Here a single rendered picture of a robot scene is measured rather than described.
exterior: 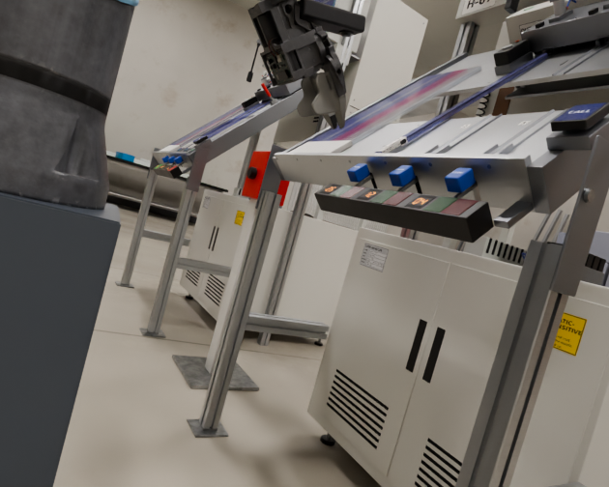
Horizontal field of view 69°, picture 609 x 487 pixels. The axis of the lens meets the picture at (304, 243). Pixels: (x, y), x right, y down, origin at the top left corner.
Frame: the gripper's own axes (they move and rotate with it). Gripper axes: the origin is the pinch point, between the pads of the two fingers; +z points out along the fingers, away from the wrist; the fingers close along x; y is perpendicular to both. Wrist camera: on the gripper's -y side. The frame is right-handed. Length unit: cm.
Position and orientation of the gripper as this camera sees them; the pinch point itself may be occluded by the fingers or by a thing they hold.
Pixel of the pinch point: (338, 118)
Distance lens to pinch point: 75.3
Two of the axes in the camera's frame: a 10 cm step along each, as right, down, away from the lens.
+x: 5.0, 1.8, -8.5
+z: 3.7, 8.4, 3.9
